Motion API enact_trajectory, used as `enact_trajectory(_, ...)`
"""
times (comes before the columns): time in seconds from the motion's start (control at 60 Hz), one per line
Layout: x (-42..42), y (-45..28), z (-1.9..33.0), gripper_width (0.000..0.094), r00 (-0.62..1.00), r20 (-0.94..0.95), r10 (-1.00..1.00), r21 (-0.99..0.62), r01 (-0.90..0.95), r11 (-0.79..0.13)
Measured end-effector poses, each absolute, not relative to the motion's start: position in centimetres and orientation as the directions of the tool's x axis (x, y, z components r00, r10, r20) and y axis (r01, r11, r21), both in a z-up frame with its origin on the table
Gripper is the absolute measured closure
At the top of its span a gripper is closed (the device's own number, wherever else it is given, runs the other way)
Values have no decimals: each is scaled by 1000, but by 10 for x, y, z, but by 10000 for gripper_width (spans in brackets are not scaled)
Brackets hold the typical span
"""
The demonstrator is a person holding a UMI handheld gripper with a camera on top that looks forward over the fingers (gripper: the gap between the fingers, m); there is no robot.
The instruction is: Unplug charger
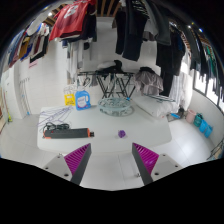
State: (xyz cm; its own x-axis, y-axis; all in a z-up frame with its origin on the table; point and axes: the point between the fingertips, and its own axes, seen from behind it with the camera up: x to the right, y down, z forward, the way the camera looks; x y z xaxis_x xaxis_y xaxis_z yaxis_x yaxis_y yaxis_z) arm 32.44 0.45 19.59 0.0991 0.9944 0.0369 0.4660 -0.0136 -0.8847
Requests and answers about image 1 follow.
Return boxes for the coiled black power cable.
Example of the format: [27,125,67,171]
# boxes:
[42,121,71,133]

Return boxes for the row of hanging dark clothes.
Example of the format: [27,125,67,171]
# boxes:
[114,0,188,98]

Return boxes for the pink wall sign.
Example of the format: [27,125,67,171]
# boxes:
[28,59,39,69]

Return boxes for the yellow wet floor sign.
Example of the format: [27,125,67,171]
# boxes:
[63,93,77,107]

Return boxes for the pink bucket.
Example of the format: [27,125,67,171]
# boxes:
[185,108,198,124]

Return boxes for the white wire clip hanger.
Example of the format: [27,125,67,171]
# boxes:
[63,84,79,96]

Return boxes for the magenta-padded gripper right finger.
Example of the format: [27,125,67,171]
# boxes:
[131,142,183,186]

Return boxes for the pile of purple wire hangers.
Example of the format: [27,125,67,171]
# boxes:
[36,105,73,126]

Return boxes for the row of hanging colourful clothes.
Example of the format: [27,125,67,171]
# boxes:
[6,23,51,68]

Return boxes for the hanging red shirt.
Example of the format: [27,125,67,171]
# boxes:
[49,1,98,42]

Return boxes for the black folding drying rack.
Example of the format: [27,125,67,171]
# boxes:
[78,59,138,99]

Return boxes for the blue detergent bottle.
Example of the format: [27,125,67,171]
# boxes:
[74,89,92,111]

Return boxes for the blue bags on floor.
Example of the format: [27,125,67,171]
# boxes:
[193,113,214,139]

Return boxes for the black power strip orange ends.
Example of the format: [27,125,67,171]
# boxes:
[42,127,95,140]

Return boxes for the white folded bedding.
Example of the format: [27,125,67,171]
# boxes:
[132,94,178,118]

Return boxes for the grey garment on rack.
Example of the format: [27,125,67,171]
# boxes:
[134,66,164,97]

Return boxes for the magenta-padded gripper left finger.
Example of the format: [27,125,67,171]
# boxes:
[44,143,93,186]

